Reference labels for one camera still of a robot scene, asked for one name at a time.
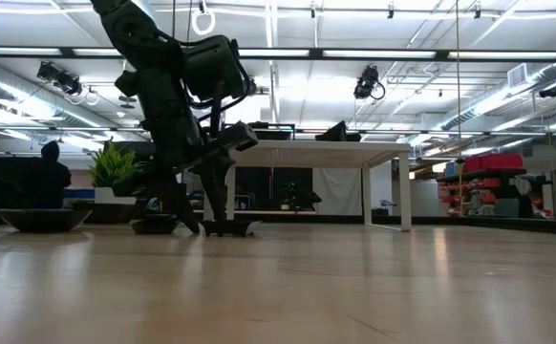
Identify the rack with red bins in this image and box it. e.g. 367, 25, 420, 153
436, 152, 546, 219

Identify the person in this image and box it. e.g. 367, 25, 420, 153
18, 140, 73, 210

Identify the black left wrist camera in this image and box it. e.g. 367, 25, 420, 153
182, 33, 258, 109

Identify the black wavy square bowl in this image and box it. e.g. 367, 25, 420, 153
314, 119, 351, 142
71, 202, 139, 226

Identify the blue box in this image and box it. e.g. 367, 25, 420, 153
62, 188, 96, 200

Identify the brown hanging cable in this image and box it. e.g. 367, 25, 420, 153
454, 0, 464, 216

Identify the white perforated metal shelf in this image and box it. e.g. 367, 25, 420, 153
203, 138, 413, 233

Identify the silver ceiling duct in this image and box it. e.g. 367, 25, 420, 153
439, 61, 556, 133
0, 59, 117, 130

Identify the white hanging cloth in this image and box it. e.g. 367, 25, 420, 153
311, 166, 364, 216

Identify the black overhead beam with lights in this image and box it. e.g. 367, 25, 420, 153
0, 46, 556, 62

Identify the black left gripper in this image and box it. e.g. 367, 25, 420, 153
112, 70, 260, 236

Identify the white cable ring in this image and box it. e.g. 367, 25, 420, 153
191, 8, 217, 37

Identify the dark monitor screen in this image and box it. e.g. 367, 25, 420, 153
108, 140, 158, 166

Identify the white ceiling vent unit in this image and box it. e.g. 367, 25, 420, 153
506, 63, 528, 88

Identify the black leaf-shaped plate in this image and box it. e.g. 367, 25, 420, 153
0, 207, 93, 234

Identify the green plant in white pot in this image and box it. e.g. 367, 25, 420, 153
89, 140, 141, 205

